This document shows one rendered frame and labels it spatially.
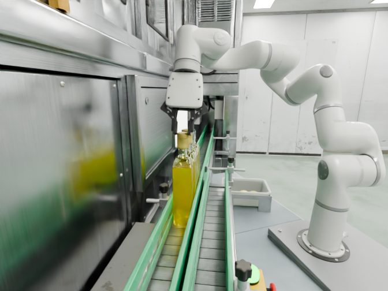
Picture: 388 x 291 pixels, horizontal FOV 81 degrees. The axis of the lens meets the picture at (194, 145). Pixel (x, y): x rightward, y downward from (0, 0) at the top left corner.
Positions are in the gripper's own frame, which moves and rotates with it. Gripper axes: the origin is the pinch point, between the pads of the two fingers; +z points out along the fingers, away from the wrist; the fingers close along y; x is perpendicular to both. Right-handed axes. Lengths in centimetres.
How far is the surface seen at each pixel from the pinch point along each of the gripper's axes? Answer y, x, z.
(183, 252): 4.3, -16.1, 27.4
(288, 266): 34, 12, 39
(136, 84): -12.7, -4.7, -10.4
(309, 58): 169, 343, -188
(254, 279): 20.6, -5.3, 36.2
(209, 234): 9.5, 3.8, 29.6
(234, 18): 18, 91, -92
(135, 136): -13.1, -0.3, 3.3
